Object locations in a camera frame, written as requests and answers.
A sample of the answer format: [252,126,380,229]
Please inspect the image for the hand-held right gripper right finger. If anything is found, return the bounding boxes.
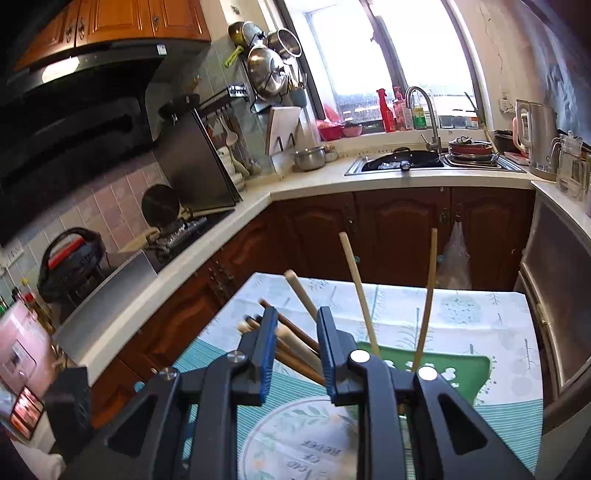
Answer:
[318,306,536,480]

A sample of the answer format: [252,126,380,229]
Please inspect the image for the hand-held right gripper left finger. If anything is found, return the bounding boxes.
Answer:
[62,306,280,480]

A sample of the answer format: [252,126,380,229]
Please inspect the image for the pale chopstick red striped end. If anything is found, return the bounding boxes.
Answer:
[237,318,326,386]
[284,270,324,324]
[338,232,382,358]

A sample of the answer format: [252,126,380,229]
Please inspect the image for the dark brown wooden chopstick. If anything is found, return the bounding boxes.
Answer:
[259,299,321,354]

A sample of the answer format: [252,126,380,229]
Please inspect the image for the bamboo chopstick black red end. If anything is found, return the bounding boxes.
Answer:
[412,227,439,374]

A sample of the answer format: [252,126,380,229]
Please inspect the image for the green plastic utensil holder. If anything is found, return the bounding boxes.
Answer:
[353,340,491,407]

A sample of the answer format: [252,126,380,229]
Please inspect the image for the pink box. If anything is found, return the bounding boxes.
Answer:
[0,302,63,444]

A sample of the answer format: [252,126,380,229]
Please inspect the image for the amber oil bottle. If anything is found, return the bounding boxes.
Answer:
[18,290,54,335]

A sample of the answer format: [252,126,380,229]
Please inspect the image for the steel splash guard sheet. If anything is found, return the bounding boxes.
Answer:
[53,251,160,365]

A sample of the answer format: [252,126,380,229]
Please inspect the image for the black red countertop appliance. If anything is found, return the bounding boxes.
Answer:
[36,227,107,303]

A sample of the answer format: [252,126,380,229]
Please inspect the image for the gas stove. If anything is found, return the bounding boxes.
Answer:
[143,208,236,273]

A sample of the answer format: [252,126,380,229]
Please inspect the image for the hanging plastic bag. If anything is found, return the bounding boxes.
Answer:
[436,222,472,291]

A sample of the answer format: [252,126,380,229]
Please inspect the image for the white kitchen countertop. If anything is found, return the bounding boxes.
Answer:
[55,152,591,384]

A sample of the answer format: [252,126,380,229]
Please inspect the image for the wooden spatula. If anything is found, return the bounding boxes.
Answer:
[117,226,195,254]

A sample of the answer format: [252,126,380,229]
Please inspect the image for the round black pan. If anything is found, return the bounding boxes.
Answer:
[141,184,181,229]

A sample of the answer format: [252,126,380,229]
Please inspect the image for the small steel pot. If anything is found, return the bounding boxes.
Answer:
[293,146,328,172]

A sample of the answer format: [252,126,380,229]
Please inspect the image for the dark metal splash panel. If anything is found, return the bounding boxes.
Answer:
[154,108,243,215]

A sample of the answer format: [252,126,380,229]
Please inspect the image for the black pan with lid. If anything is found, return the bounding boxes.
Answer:
[362,148,441,172]

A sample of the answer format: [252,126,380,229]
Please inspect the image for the white hanging ladle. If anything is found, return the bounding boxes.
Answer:
[217,113,241,148]

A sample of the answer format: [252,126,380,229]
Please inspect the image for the white cutting board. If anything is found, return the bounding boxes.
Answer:
[265,105,308,155]

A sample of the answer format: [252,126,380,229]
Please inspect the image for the red plastic bowl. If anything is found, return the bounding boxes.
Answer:
[318,119,345,141]

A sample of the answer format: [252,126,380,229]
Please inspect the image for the steel cabinet glass door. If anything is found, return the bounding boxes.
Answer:
[515,182,591,435]

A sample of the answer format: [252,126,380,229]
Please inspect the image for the red spray bottle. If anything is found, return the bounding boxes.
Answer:
[376,88,397,133]

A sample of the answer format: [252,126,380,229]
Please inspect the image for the stack of red dishes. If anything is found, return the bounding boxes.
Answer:
[448,137,502,164]

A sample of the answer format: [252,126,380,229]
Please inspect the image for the pink bottle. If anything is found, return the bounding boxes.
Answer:
[392,86,414,131]

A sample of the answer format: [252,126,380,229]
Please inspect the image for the teal hanging utensil cup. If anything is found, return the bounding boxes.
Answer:
[288,74,309,108]

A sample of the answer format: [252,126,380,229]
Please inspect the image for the steel kitchen sink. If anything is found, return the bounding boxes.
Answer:
[344,150,527,178]

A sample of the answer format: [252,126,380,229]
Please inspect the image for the steel kitchen faucet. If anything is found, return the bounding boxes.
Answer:
[405,86,441,153]

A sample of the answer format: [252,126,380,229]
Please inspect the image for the hanging steel wok lid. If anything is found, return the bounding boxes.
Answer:
[246,45,287,100]

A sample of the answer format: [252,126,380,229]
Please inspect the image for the black range hood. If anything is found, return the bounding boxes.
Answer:
[0,39,211,245]

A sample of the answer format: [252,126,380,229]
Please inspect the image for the steel electric kettle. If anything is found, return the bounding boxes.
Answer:
[512,99,559,182]

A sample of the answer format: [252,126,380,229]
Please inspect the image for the hanging steel pot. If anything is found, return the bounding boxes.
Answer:
[267,28,303,61]

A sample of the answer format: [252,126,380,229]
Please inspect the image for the glass pitcher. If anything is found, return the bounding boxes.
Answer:
[551,130,591,199]

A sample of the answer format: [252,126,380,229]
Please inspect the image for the kitchen window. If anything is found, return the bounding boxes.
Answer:
[279,0,485,134]

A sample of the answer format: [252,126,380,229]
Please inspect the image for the wall hook rail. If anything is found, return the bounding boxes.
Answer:
[196,83,247,114]

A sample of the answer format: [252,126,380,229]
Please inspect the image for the black wok wooden handle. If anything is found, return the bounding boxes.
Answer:
[157,76,204,123]

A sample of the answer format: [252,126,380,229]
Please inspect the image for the green handled steel pan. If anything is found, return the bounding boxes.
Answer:
[225,21,264,68]

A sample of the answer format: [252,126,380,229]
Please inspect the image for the orange wooden wall cabinets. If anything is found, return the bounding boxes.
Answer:
[14,0,213,70]

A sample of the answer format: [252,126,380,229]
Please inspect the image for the clear plastic wall sheet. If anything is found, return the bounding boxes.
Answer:
[522,0,591,139]

